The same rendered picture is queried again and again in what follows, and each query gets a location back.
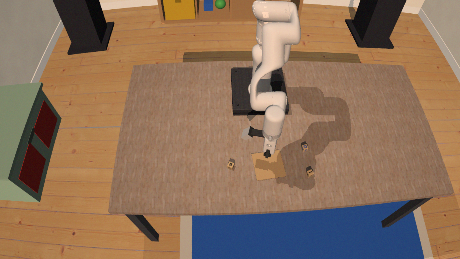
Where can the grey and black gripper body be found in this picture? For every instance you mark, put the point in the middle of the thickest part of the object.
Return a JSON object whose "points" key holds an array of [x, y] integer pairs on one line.
{"points": [[270, 145]]}

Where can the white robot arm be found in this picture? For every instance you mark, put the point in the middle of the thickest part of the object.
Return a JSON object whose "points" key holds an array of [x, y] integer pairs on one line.
{"points": [[278, 28]]}

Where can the orange flat mat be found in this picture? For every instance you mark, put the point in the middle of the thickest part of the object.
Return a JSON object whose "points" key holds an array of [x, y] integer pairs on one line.
{"points": [[268, 168]]}

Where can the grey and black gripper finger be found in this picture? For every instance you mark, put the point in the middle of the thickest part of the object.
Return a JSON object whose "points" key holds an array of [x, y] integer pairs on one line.
{"points": [[267, 154]]}

